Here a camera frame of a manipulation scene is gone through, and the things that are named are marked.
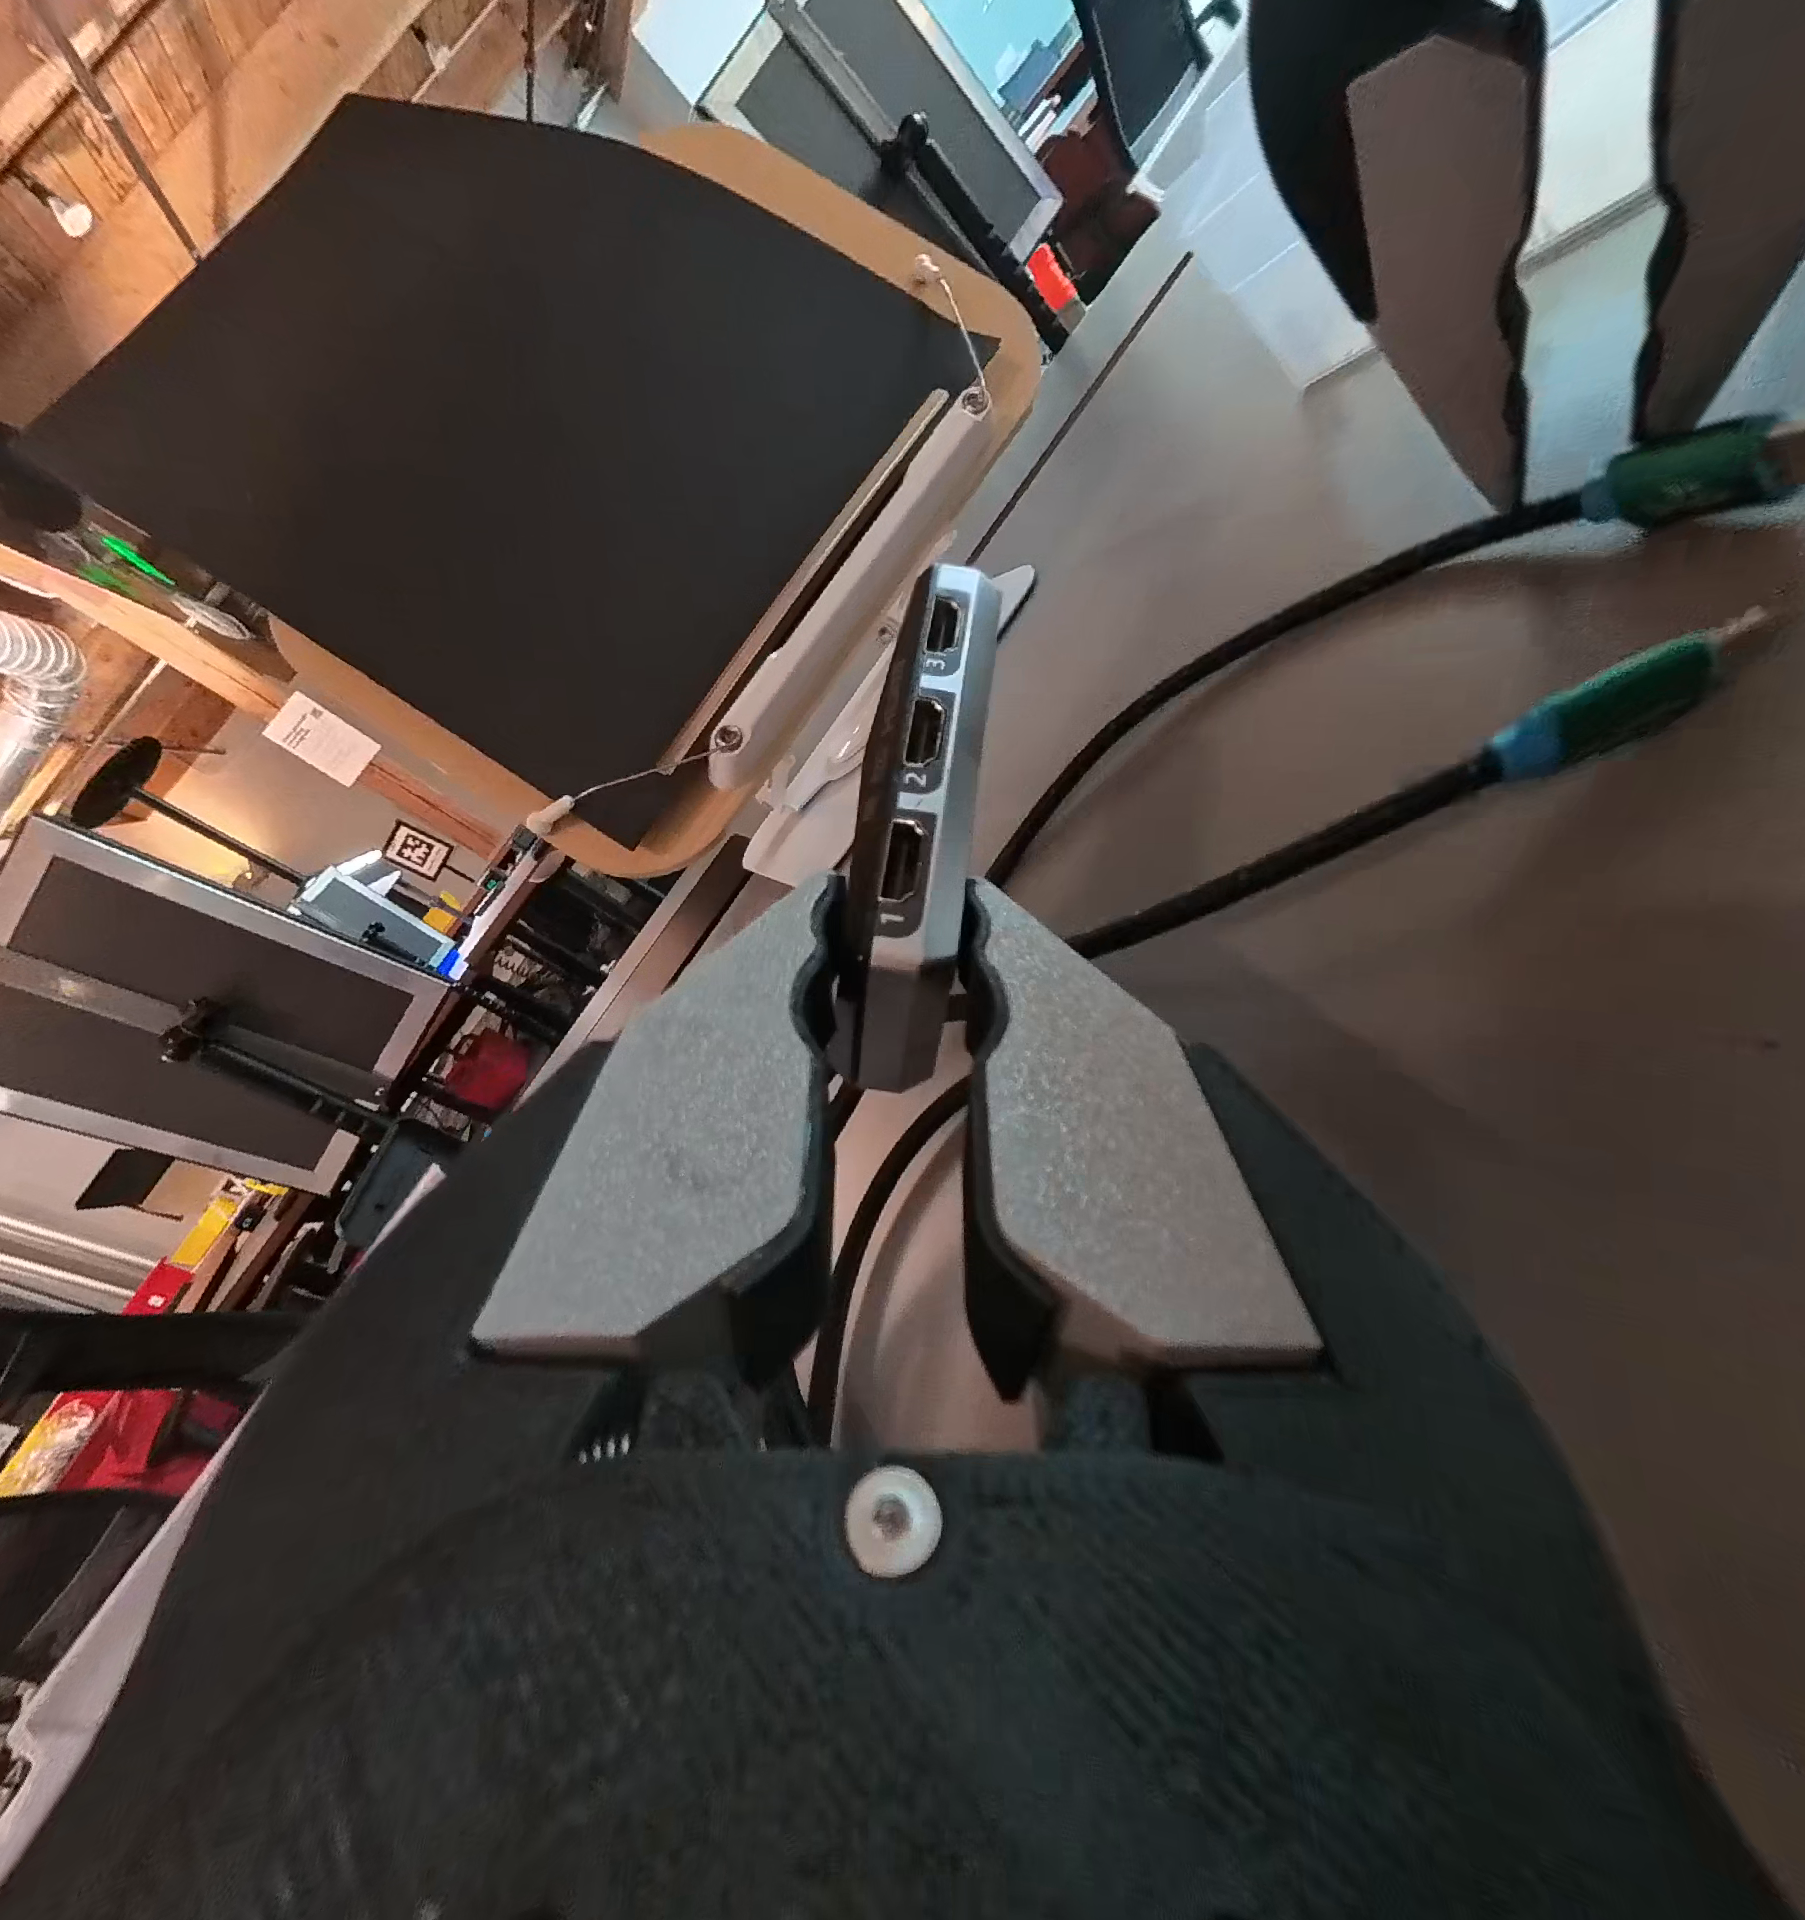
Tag silver flexible duct hose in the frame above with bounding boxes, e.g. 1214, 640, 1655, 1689
0, 593, 90, 842

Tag white and blue device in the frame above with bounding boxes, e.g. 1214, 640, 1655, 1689
292, 862, 470, 980

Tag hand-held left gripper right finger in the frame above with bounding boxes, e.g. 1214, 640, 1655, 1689
963, 878, 1328, 1404

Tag grey framed black panel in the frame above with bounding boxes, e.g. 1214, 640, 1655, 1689
0, 813, 463, 1197
698, 0, 1065, 261

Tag black board with plywood rim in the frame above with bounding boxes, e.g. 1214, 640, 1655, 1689
26, 95, 1049, 883

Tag braided hdmi cable green plugs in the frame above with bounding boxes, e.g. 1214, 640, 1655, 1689
983, 412, 1805, 961

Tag black office chair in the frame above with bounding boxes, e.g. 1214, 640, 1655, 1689
1071, 0, 1216, 171

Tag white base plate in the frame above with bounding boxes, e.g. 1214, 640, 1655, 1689
741, 562, 1041, 877

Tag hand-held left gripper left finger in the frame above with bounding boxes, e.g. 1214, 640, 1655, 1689
469, 874, 844, 1382

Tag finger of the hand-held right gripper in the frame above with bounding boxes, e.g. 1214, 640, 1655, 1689
1634, 0, 1805, 445
1341, 6, 1538, 517

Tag white paper note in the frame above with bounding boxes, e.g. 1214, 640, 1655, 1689
262, 692, 384, 785

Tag black disc on rod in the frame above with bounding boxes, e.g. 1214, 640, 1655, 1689
75, 738, 312, 890

